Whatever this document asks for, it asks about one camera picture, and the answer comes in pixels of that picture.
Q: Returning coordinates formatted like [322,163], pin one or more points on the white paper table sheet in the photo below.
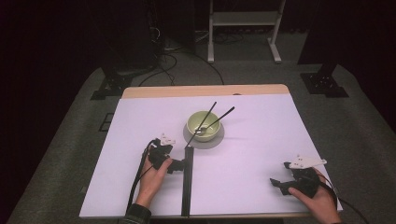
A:
[249,161]

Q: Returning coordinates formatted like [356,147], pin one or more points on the person's left hand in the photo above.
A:
[152,183]

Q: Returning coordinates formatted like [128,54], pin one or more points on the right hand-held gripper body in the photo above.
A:
[306,180]

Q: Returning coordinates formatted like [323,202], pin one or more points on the pale green bowl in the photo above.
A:
[213,133]

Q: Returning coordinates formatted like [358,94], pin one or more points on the black stand base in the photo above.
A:
[323,82]
[115,84]

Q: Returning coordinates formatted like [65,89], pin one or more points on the grey round coaster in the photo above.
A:
[205,145]

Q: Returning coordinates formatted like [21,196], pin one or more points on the white metal stand frame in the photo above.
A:
[246,18]

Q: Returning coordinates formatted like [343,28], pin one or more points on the person's right hand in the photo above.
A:
[322,207]

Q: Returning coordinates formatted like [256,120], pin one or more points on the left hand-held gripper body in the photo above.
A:
[158,154]

